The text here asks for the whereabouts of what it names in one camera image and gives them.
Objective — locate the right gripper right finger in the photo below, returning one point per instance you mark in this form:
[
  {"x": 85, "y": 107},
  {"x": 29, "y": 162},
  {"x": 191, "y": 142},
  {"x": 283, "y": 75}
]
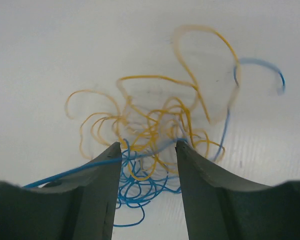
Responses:
[{"x": 220, "y": 205}]

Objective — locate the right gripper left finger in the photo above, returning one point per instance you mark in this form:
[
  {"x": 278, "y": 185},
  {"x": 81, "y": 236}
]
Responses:
[{"x": 80, "y": 206}]

